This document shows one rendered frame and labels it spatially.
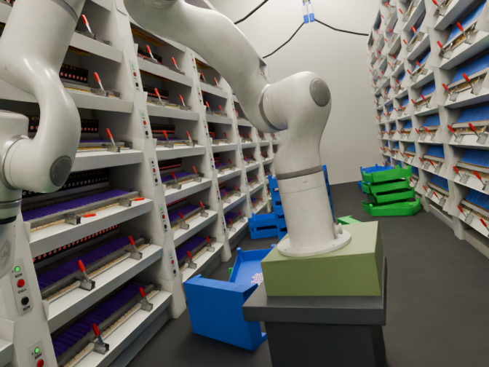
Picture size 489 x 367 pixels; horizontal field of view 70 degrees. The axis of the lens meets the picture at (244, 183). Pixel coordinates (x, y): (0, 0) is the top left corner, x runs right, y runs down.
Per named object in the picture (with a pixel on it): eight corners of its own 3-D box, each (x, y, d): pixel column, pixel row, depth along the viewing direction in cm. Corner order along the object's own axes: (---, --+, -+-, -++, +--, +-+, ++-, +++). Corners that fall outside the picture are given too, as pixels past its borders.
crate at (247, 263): (272, 300, 149) (268, 285, 146) (228, 302, 155) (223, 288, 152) (279, 256, 176) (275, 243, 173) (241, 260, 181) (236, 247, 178)
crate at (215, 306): (253, 351, 113) (268, 338, 119) (242, 292, 112) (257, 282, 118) (193, 333, 133) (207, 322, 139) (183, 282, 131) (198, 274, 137)
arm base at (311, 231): (354, 229, 96) (340, 163, 94) (347, 253, 78) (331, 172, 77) (288, 237, 103) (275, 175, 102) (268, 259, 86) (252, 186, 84)
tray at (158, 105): (198, 120, 208) (201, 97, 205) (144, 114, 150) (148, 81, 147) (167, 115, 212) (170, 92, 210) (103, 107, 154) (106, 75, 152)
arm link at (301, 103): (299, 171, 98) (281, 87, 96) (354, 164, 83) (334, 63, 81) (266, 180, 91) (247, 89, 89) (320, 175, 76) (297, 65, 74)
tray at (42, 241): (152, 210, 144) (155, 188, 143) (28, 260, 86) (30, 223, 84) (110, 199, 149) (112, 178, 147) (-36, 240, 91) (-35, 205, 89)
